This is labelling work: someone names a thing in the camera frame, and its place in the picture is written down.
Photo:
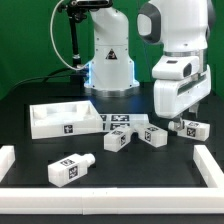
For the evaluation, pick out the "white square tabletop part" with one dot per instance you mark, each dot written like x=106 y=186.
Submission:
x=64 y=119

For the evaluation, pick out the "white U-shaped fence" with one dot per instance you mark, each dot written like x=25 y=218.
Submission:
x=88 y=201

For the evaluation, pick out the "black camera stand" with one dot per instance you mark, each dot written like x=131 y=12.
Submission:
x=76 y=11

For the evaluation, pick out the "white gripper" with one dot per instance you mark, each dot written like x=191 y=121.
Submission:
x=180 y=84

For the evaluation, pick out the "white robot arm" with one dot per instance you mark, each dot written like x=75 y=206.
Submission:
x=180 y=26

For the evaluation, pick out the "white AprilTag marker sheet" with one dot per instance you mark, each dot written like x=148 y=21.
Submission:
x=112 y=121

